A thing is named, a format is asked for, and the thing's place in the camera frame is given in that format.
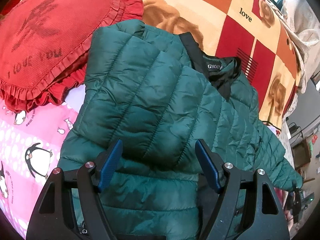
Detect red heart ruffled pillow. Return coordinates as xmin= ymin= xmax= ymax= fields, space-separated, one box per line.
xmin=1 ymin=0 xmax=143 ymax=113

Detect dark green puffer jacket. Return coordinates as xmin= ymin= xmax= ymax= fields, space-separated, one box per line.
xmin=58 ymin=20 xmax=303 ymax=239

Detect orange red checkered blanket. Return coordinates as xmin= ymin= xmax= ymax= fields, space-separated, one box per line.
xmin=32 ymin=0 xmax=302 ymax=129

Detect beige floral quilt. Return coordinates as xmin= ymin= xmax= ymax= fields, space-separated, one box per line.
xmin=274 ymin=0 xmax=320 ymax=160

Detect pink penguin bedsheet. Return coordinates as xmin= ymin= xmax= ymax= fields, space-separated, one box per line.
xmin=0 ymin=85 xmax=85 ymax=238

